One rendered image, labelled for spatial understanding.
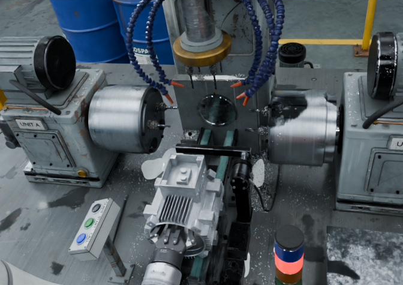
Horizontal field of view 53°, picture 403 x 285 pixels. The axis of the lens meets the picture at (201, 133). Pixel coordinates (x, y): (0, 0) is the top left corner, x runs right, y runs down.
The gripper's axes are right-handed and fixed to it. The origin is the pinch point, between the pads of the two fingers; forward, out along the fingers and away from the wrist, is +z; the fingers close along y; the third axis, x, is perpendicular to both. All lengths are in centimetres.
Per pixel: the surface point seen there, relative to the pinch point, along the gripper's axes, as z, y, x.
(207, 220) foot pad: -6.6, -8.4, -1.1
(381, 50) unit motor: 35, -50, -24
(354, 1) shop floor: 333, -72, 151
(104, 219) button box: -9.6, 20.4, -0.8
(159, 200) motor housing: -1.4, 6.9, 0.5
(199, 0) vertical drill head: 41, -2, -36
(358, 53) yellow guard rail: 232, -71, 136
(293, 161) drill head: 22.8, -28.7, 10.0
